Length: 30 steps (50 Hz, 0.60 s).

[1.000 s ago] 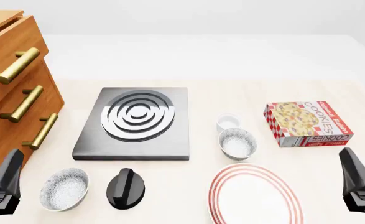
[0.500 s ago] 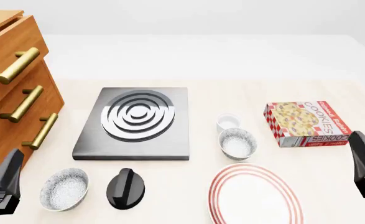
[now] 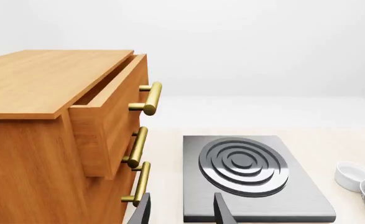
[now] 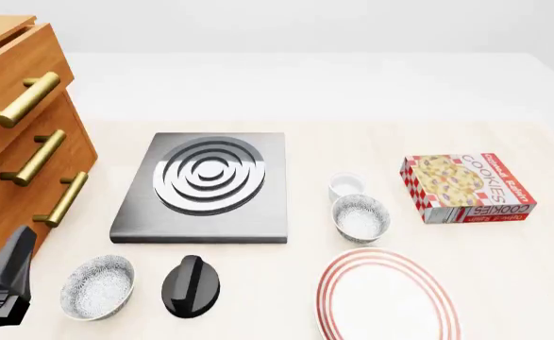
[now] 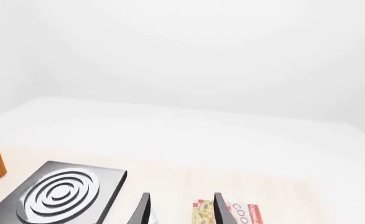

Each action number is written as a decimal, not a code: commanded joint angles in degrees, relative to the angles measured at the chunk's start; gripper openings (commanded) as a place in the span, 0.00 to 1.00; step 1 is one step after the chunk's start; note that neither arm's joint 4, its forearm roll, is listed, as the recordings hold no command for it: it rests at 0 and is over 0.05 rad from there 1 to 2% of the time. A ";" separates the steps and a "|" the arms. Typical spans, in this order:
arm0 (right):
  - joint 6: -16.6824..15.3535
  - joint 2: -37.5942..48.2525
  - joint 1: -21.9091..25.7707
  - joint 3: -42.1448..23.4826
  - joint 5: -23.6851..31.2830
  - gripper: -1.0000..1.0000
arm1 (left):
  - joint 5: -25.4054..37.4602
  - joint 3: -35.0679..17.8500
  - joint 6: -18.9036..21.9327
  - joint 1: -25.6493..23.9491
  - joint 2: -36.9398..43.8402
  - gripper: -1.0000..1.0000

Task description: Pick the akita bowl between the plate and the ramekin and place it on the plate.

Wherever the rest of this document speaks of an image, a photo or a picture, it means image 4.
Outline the patterned black-white bowl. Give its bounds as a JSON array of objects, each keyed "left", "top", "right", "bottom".
[
  {"left": 330, "top": 193, "right": 393, "bottom": 246},
  {"left": 59, "top": 253, "right": 136, "bottom": 322}
]

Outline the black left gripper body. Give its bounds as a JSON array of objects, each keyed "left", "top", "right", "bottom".
[{"left": 0, "top": 281, "right": 31, "bottom": 329}]

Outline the round black stove knob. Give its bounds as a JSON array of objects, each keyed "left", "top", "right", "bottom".
[{"left": 160, "top": 254, "right": 222, "bottom": 319}]

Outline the flat black stove plate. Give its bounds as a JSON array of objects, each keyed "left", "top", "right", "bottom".
[{"left": 109, "top": 131, "right": 290, "bottom": 245}]

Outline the brass drawer handle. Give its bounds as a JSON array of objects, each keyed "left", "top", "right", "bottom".
[
  {"left": 0, "top": 128, "right": 67, "bottom": 188},
  {"left": 0, "top": 71, "right": 61, "bottom": 129},
  {"left": 32, "top": 170, "right": 90, "bottom": 230}
]

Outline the printed cookies box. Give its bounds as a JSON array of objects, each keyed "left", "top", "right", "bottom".
[{"left": 399, "top": 152, "right": 539, "bottom": 225}]

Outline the white plate with red rings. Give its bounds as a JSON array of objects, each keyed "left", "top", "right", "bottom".
[{"left": 315, "top": 246, "right": 463, "bottom": 340}]

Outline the wooden drawer, closed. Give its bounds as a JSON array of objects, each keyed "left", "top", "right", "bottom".
[
  {"left": 0, "top": 123, "right": 99, "bottom": 275},
  {"left": 0, "top": 90, "right": 85, "bottom": 231}
]

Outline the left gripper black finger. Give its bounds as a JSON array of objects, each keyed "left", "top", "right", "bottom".
[{"left": 0, "top": 224, "right": 39, "bottom": 296}]

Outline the wooden drawer, slightly open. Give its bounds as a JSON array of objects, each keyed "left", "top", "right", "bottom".
[{"left": 0, "top": 22, "right": 76, "bottom": 179}]

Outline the wooden cabinet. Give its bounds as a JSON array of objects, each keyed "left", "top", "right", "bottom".
[{"left": 0, "top": 14, "right": 99, "bottom": 275}]

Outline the small white ramekin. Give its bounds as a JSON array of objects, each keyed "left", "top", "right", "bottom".
[{"left": 327, "top": 171, "right": 369, "bottom": 205}]

